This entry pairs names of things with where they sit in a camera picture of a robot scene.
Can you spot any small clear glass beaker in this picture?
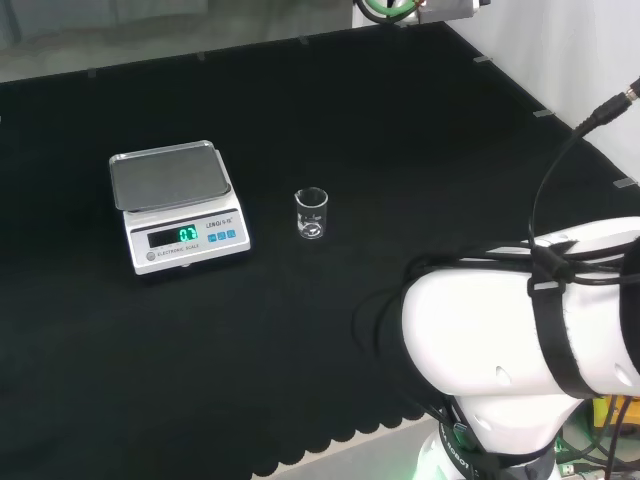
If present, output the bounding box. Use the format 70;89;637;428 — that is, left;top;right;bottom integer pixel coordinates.
293;186;329;241

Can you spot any black bench cloth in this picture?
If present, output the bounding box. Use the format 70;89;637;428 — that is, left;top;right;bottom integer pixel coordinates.
0;20;640;480

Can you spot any electronic balance with steel pan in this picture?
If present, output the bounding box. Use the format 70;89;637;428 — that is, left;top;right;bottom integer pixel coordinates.
108;139;252;277

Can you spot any green cable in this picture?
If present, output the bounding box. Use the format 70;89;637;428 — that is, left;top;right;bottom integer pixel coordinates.
355;0;421;25

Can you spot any black cable with plug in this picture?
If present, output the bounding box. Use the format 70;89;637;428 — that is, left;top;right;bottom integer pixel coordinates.
524;75;640;251

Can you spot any grey metal bracket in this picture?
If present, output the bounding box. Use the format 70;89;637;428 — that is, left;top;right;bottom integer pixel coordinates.
417;0;494;22

